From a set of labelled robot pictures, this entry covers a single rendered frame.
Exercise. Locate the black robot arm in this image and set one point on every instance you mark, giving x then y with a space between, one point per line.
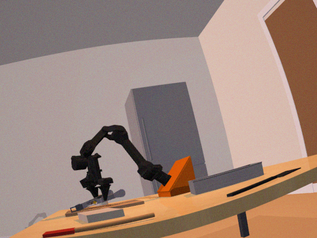
147 170

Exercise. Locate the pale pink flat rectangular slab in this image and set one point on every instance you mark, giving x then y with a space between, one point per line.
100 215

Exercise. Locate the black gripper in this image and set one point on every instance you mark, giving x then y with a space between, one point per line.
104 182

